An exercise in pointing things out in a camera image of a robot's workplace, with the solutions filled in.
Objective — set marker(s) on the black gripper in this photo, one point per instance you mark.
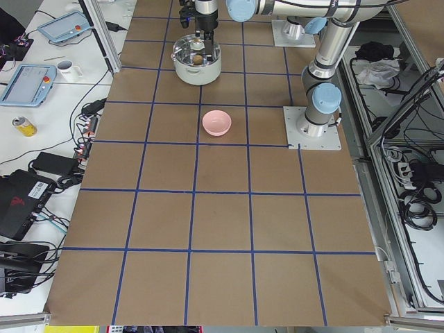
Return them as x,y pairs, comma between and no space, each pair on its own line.
206,22

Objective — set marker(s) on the glass pot lid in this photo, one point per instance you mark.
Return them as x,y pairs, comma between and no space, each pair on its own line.
187,46

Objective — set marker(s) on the pale green electric pot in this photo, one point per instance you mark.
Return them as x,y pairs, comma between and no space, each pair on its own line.
198,75

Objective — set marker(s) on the pink bowl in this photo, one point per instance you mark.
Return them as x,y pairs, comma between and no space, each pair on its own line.
216,122

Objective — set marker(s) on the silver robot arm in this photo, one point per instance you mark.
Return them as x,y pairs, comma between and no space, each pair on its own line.
343,18
295,27

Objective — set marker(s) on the power strip with plugs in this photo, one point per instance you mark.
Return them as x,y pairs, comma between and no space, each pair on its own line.
87,128

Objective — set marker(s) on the white mug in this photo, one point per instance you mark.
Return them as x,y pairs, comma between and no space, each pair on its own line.
70,72

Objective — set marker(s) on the upper teach pendant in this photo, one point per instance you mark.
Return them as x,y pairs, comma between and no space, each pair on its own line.
64,28

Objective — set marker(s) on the teach pendant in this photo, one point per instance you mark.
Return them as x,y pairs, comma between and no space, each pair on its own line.
29,86
64,28

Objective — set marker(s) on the black cloth bundle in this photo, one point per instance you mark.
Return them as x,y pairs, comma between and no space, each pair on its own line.
375,51

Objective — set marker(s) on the lower teach pendant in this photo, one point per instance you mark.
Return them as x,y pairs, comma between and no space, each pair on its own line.
29,86

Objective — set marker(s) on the white crumpled cloth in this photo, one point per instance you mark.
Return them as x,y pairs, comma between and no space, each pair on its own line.
380,74

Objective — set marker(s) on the yellow drink can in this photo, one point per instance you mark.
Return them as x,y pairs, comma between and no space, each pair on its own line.
24,126

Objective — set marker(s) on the black power adapter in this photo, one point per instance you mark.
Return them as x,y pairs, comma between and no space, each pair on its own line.
54,164

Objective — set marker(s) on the black mini computer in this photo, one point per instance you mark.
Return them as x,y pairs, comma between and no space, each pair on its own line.
23,195

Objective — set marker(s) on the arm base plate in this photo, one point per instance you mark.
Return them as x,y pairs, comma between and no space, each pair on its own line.
307,41
301,134

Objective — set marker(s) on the aluminium frame post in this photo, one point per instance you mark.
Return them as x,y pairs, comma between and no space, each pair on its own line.
96,20

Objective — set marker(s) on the aluminium side frame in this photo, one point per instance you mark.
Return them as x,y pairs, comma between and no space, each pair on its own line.
399,131

